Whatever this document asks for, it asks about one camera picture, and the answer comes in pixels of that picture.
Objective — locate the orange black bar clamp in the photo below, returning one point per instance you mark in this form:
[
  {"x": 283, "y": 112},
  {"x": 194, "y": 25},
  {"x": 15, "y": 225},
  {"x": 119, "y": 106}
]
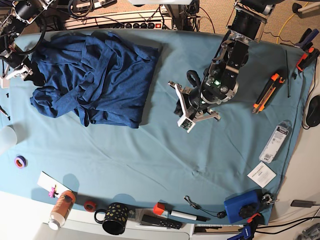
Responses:
[{"x": 307, "y": 58}]

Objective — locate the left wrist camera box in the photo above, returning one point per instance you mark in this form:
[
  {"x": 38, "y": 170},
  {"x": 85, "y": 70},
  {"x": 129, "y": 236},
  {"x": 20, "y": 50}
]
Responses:
[{"x": 185, "y": 123}]

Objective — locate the black remote control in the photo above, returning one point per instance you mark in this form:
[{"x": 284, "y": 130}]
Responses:
[{"x": 161, "y": 222}]

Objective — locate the black computer mouse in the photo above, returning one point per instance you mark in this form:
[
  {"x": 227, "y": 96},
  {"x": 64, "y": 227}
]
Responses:
[{"x": 313, "y": 113}]

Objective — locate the black orange utility knife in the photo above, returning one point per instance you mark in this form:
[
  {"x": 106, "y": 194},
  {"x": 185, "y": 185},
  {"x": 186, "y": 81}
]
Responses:
[{"x": 270, "y": 88}]

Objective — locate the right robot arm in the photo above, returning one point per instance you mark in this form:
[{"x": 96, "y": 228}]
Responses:
[{"x": 22, "y": 14}]

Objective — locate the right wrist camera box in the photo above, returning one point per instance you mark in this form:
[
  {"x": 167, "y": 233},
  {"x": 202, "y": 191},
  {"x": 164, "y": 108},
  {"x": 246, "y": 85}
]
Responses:
[{"x": 4, "y": 83}]

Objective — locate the black adapter block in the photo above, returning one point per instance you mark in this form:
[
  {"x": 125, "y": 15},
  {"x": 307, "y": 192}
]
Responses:
[{"x": 302, "y": 203}]

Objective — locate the translucent plastic cup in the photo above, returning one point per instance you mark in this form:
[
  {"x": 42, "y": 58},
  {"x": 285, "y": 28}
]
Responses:
[{"x": 8, "y": 138}]

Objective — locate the black zip tie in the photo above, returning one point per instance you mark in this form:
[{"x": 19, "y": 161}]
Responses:
[{"x": 287, "y": 74}]

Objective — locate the black mug yellow dots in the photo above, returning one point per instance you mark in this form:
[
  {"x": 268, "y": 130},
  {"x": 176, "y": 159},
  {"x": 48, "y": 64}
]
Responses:
[{"x": 115, "y": 218}]

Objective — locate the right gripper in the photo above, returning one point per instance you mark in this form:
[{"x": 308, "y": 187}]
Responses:
[{"x": 20, "y": 65}]

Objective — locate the purple tape roll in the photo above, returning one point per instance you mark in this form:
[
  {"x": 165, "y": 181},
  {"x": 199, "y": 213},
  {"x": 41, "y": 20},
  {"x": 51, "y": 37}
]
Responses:
[{"x": 20, "y": 162}]

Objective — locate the red cube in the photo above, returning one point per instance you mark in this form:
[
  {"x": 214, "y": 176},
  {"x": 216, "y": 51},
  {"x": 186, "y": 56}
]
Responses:
[{"x": 159, "y": 208}]

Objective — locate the carabiner with black lanyard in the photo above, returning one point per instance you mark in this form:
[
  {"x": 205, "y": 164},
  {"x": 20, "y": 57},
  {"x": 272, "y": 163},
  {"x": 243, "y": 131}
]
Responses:
[{"x": 219, "y": 215}]

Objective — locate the orange plastic bottle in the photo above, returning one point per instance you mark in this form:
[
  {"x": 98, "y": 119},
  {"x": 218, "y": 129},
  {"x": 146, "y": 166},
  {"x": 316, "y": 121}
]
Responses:
[{"x": 61, "y": 210}]

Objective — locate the blue spring clamp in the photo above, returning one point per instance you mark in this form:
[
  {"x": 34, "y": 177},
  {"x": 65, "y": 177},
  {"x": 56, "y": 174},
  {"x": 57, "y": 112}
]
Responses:
[{"x": 307, "y": 37}]

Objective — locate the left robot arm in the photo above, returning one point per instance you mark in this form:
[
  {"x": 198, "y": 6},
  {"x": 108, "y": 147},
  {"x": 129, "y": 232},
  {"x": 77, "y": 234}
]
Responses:
[{"x": 219, "y": 82}]

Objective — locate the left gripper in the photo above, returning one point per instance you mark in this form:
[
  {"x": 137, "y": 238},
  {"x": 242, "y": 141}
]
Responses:
[{"x": 190, "y": 105}]

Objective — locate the clear blister pack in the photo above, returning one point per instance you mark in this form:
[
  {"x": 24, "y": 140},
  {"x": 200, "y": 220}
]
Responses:
[{"x": 275, "y": 142}]

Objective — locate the teal table cloth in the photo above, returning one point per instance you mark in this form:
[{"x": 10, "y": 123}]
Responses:
[{"x": 159, "y": 160}]

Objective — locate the blue orange bottom clamp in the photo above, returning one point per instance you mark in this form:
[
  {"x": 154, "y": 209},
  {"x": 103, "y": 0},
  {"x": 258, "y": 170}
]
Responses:
[{"x": 249, "y": 229}]

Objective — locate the blue box with knob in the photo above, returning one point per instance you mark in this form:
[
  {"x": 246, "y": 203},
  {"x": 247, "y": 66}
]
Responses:
[{"x": 243, "y": 206}]

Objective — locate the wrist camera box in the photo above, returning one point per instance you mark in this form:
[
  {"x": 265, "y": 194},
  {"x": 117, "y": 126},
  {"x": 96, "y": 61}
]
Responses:
[
  {"x": 4, "y": 83},
  {"x": 185, "y": 123}
]

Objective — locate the dark blue t-shirt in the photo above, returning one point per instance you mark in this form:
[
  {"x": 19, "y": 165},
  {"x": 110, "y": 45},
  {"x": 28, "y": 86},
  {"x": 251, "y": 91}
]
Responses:
[{"x": 103, "y": 79}]

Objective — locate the red tape roll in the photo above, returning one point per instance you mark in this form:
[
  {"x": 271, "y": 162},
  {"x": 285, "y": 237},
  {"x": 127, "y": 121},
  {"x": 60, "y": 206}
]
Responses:
[{"x": 90, "y": 206}]

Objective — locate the white paper card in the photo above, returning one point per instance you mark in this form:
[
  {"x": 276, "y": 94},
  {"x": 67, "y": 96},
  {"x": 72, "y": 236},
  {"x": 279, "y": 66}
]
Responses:
[{"x": 262, "y": 175}]

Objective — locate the white paper strip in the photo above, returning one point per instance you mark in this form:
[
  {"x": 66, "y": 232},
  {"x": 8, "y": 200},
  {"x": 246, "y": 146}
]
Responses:
[{"x": 50, "y": 184}]

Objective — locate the pink small clip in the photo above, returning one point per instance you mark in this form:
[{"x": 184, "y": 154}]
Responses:
[{"x": 53, "y": 192}]

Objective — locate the white black marker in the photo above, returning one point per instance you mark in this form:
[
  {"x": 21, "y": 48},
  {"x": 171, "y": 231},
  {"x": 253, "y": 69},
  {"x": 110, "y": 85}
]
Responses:
[{"x": 188, "y": 216}]

